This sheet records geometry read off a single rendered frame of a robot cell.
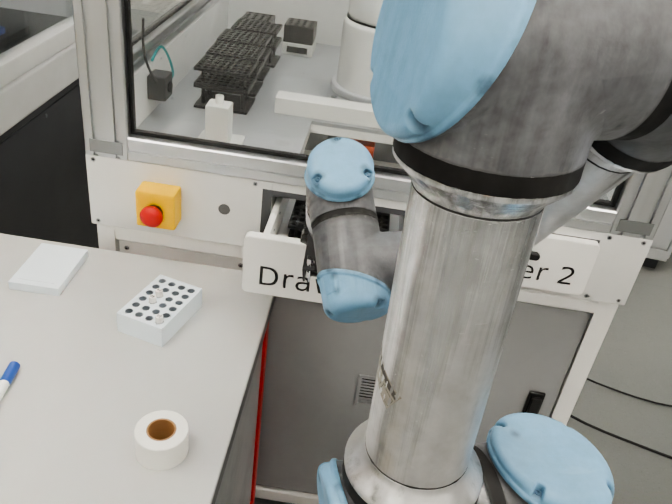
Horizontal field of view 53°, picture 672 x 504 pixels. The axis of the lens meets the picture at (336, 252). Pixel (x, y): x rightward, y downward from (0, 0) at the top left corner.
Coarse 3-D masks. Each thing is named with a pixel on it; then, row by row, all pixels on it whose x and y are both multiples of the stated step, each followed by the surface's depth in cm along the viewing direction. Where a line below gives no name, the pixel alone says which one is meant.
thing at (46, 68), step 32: (64, 32) 175; (0, 64) 149; (32, 64) 162; (64, 64) 178; (0, 96) 150; (32, 96) 164; (64, 96) 187; (0, 128) 152; (32, 128) 172; (64, 128) 190; (0, 160) 159; (32, 160) 174; (64, 160) 193; (0, 192) 161; (32, 192) 177; (64, 192) 196; (0, 224) 163; (32, 224) 180; (64, 224) 200; (96, 224) 224
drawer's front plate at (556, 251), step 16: (544, 240) 118; (560, 240) 118; (576, 240) 118; (592, 240) 119; (544, 256) 120; (560, 256) 119; (576, 256) 119; (592, 256) 119; (544, 272) 121; (560, 272) 121; (576, 272) 121; (544, 288) 123; (560, 288) 123; (576, 288) 123
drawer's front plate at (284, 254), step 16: (256, 240) 107; (272, 240) 106; (288, 240) 107; (256, 256) 108; (272, 256) 108; (288, 256) 108; (256, 272) 110; (272, 272) 110; (288, 272) 109; (256, 288) 112; (272, 288) 112; (288, 288) 111; (304, 288) 111
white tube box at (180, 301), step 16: (144, 288) 113; (176, 288) 114; (192, 288) 115; (128, 304) 109; (144, 304) 110; (160, 304) 111; (176, 304) 112; (192, 304) 113; (128, 320) 107; (144, 320) 106; (176, 320) 109; (144, 336) 107; (160, 336) 106
